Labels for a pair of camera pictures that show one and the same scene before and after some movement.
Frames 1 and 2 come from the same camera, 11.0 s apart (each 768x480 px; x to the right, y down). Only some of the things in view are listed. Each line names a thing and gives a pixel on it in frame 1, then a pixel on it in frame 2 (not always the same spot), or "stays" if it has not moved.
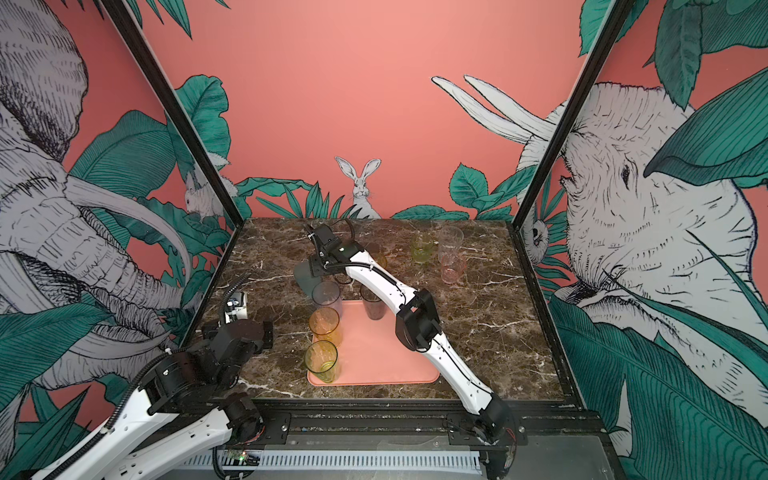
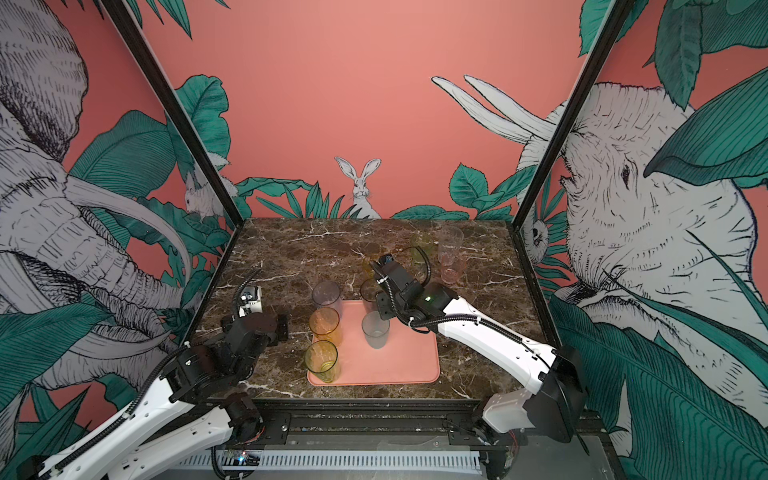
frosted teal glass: (304, 278) -> (375, 329)
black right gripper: (315, 260) -> (383, 305)
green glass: (320, 358) stays
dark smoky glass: (375, 307) stays
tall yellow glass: (325, 324) stays
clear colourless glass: (451, 245) stays
